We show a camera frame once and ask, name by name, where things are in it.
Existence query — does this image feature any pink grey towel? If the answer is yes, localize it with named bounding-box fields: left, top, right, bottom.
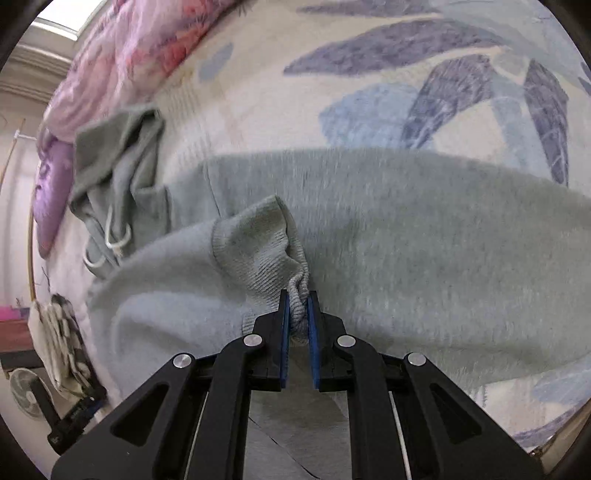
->
left=0, top=305, right=30, bottom=322

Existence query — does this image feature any grey zip hoodie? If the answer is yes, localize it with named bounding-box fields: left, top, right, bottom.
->
left=71, top=107, right=590, bottom=403

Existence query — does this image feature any white standing fan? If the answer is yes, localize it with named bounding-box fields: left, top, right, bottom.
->
left=9, top=368, right=43, bottom=419

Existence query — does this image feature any purple floral quilt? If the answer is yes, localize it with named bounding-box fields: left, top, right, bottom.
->
left=32, top=0, right=235, bottom=258

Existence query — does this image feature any checkered cloth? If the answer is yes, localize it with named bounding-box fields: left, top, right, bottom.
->
left=27, top=294, right=101, bottom=401

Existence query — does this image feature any window with white frame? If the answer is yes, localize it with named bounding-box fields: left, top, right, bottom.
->
left=32, top=0, right=107, bottom=41

